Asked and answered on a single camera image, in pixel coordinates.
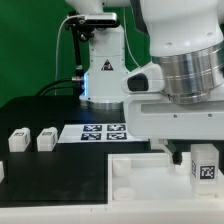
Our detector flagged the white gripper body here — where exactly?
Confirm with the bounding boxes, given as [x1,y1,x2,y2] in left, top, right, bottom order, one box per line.
[124,94,224,140]

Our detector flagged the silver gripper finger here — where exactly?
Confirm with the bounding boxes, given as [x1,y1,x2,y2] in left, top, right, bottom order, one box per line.
[162,140,182,165]

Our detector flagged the white square table top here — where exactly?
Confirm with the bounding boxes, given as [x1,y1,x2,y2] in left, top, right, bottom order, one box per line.
[108,152,224,201]

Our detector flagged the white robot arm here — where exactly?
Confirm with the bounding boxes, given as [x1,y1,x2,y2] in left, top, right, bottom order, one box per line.
[66,0,224,162]

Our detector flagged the white sheet with markers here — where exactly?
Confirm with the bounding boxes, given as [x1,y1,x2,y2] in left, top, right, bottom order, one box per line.
[58,123,141,143]

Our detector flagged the white block left edge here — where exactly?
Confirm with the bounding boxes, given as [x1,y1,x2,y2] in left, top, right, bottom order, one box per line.
[0,161,5,183]

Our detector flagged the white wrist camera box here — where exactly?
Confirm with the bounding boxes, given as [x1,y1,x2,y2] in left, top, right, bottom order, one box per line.
[121,62,165,94]

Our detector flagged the white front rail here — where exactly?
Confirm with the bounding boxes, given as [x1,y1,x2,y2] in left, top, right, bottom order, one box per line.
[0,201,224,224]

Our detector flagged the black cables at base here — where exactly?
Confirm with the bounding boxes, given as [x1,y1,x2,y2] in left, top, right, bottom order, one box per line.
[35,77,84,97]

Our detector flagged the black camera on stand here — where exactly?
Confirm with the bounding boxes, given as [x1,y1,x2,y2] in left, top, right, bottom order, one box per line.
[65,11,120,73]

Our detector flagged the grey cable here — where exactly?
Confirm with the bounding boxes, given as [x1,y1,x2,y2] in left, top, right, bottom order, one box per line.
[54,13,84,96]

